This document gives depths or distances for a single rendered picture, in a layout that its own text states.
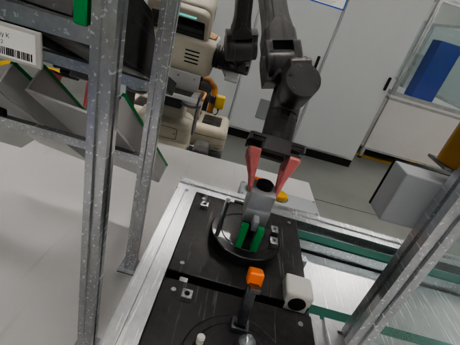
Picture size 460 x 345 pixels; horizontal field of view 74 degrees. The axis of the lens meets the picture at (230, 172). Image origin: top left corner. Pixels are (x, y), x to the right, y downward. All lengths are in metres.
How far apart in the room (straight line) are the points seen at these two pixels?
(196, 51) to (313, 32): 2.44
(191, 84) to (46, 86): 0.73
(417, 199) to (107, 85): 0.37
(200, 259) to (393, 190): 0.32
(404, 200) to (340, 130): 3.41
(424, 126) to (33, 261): 4.55
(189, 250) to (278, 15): 0.46
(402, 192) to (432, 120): 4.35
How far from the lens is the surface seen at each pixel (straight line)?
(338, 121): 3.78
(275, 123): 0.55
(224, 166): 1.09
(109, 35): 0.28
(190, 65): 1.19
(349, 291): 0.72
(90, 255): 0.41
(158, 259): 0.55
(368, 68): 3.71
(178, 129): 1.26
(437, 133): 4.88
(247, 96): 3.56
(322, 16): 3.52
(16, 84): 0.52
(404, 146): 4.76
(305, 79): 0.51
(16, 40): 0.32
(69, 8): 0.34
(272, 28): 0.63
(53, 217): 0.78
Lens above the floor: 1.36
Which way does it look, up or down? 28 degrees down
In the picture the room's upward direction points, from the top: 17 degrees clockwise
